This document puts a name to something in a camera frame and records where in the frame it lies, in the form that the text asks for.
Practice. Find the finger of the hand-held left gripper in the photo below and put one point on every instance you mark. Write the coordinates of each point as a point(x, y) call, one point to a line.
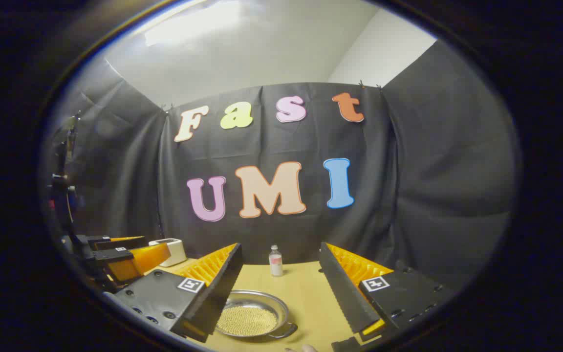
point(140, 261)
point(120, 243)

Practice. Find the pile of soybeans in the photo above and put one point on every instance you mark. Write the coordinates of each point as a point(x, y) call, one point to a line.
point(247, 320)

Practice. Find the black backdrop cloth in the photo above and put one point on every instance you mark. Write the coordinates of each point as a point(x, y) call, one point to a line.
point(408, 171)

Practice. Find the white toaster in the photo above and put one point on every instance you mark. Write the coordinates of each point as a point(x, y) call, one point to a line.
point(174, 249)

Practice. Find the stainless steel pot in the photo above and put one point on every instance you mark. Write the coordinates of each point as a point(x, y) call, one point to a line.
point(262, 299)

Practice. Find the clear bottle with pink label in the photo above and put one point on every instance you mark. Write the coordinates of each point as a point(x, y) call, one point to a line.
point(275, 264)

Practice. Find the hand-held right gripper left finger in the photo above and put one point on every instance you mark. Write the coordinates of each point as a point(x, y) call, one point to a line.
point(223, 283)

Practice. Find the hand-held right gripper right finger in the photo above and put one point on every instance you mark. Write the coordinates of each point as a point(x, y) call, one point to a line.
point(342, 288)

